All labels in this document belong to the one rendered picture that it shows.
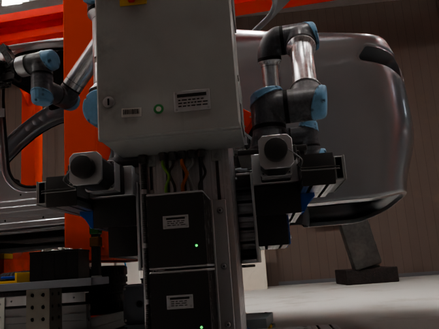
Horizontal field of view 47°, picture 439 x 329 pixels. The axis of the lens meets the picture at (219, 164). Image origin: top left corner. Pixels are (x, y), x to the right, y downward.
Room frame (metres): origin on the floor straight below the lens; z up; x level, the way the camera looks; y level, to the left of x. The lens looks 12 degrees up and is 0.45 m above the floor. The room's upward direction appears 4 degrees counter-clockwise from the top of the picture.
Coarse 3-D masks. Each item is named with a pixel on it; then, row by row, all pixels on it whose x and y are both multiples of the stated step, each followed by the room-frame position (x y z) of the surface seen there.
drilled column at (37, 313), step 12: (60, 288) 2.15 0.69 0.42; (36, 300) 2.07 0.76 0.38; (48, 300) 2.06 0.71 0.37; (60, 300) 2.15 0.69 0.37; (36, 312) 2.07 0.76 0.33; (48, 312) 2.06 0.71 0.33; (60, 312) 2.15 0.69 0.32; (36, 324) 2.07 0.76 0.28; (48, 324) 2.06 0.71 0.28; (60, 324) 2.15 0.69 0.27
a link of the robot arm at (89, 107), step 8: (88, 0) 1.55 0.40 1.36; (88, 8) 1.58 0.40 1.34; (88, 16) 1.60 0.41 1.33; (96, 64) 1.58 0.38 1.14; (96, 72) 1.58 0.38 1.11; (96, 80) 1.58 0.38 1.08; (96, 88) 1.56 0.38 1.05; (88, 96) 1.55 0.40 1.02; (96, 96) 1.55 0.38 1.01; (88, 104) 1.56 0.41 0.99; (96, 104) 1.55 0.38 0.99; (88, 112) 1.56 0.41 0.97; (96, 112) 1.55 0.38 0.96; (88, 120) 1.58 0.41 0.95; (96, 120) 1.56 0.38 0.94
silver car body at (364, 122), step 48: (288, 0) 4.20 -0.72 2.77; (48, 48) 3.01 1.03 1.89; (240, 48) 2.63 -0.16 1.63; (336, 48) 2.53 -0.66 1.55; (384, 48) 2.56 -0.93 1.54; (0, 96) 2.96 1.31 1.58; (336, 96) 2.53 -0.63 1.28; (384, 96) 2.51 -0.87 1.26; (0, 144) 2.92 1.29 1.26; (336, 144) 2.54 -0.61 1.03; (384, 144) 2.51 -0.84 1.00; (0, 192) 2.91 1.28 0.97; (336, 192) 2.54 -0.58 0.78; (384, 192) 2.52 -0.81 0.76; (0, 240) 4.15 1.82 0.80; (48, 240) 4.39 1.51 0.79
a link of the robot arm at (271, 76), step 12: (264, 36) 1.91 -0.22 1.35; (276, 36) 1.87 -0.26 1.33; (264, 48) 1.90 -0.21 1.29; (276, 48) 1.89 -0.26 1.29; (264, 60) 1.91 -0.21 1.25; (276, 60) 1.91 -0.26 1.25; (264, 72) 1.94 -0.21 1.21; (276, 72) 1.93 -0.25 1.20; (264, 84) 1.95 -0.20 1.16; (276, 84) 1.94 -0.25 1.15; (288, 132) 1.97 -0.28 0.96
